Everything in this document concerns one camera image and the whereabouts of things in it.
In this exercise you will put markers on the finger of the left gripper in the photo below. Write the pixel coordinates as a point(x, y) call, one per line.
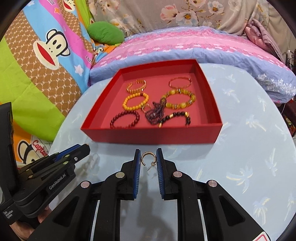
point(69, 152)

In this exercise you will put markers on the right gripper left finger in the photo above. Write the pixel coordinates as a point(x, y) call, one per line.
point(92, 211)

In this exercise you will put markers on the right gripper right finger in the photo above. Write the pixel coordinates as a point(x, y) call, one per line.
point(206, 211)

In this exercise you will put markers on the gold hoop earring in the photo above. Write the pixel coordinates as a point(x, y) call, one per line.
point(148, 156)

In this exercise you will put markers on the purple garnet bead strand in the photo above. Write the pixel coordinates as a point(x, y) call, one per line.
point(156, 114)

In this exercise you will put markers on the red jewelry tray box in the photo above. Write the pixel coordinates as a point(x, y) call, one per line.
point(191, 114)

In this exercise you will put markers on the left hand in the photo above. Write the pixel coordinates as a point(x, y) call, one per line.
point(24, 227)

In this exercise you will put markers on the gold twisted bangle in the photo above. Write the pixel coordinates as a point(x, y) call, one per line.
point(136, 86)

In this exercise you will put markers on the colourful monkey cartoon quilt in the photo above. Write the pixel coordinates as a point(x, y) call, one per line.
point(46, 57)

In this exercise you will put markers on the green plush pillow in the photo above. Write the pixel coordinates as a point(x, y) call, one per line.
point(105, 33)

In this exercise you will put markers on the thin rose gold bangle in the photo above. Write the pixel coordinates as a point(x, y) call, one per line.
point(180, 82)

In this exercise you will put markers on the grey floral blanket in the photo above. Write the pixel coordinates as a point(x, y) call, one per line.
point(137, 17)

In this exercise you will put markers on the pink and blue pillow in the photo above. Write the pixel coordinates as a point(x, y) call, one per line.
point(206, 45)

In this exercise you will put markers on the pink purple folded cloth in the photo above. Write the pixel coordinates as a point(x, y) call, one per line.
point(257, 34)

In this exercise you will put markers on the black camera housing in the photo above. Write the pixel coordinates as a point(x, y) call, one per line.
point(9, 174)

